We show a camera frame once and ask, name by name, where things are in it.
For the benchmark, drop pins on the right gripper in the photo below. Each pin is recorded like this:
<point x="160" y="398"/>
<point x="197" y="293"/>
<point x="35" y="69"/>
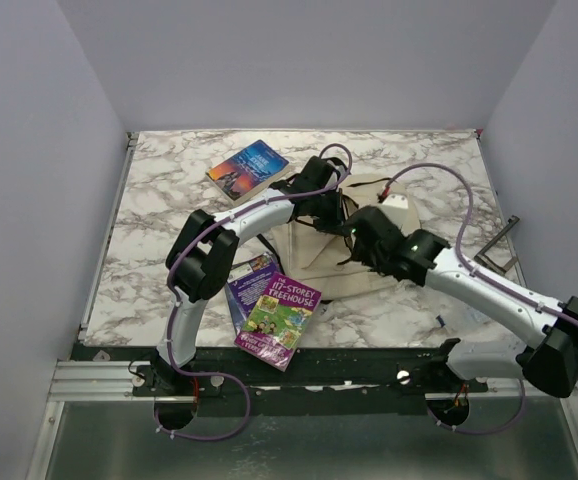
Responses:
<point x="359" y="255"/>

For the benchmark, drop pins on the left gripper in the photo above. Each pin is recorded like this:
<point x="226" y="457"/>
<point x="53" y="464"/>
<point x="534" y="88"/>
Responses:
<point x="336" y="220"/>

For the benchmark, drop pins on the cream canvas backpack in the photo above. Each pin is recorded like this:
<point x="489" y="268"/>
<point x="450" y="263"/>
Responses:
<point x="319" y="260"/>

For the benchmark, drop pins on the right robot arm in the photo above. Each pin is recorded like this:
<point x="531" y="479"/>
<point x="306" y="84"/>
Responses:
<point x="544" y="351"/>

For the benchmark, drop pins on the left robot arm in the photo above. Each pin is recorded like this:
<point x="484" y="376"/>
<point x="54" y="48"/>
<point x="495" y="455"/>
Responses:
<point x="202" y="256"/>

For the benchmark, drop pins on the blue Jane Eyre book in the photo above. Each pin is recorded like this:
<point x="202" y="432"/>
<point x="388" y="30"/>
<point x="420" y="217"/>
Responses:
<point x="248" y="172"/>

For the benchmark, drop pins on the clear plastic organizer box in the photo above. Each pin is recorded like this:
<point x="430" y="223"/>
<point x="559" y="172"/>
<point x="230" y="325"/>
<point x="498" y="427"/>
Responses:
<point x="458" y="317"/>

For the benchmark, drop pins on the dark purple book underneath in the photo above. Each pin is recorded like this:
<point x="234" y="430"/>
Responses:
<point x="246" y="282"/>

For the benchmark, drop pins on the purple Treehouse book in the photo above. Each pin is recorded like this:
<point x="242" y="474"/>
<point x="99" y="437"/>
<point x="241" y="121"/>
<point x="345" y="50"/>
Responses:
<point x="272" y="330"/>

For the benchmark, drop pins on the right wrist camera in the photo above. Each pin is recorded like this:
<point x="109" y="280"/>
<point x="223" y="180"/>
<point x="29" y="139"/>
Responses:
<point x="394" y="201"/>

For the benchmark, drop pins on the grey metal bracket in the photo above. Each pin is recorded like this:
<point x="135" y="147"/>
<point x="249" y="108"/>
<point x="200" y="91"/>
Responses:
<point x="484" y="257"/>

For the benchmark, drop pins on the black metal base plate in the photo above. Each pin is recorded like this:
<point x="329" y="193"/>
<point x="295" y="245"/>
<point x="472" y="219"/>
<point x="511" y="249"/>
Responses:
<point x="292" y="403"/>

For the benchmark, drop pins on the aluminium rail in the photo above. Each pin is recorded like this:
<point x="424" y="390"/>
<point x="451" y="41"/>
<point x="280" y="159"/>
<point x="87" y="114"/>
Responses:
<point x="311" y="371"/>

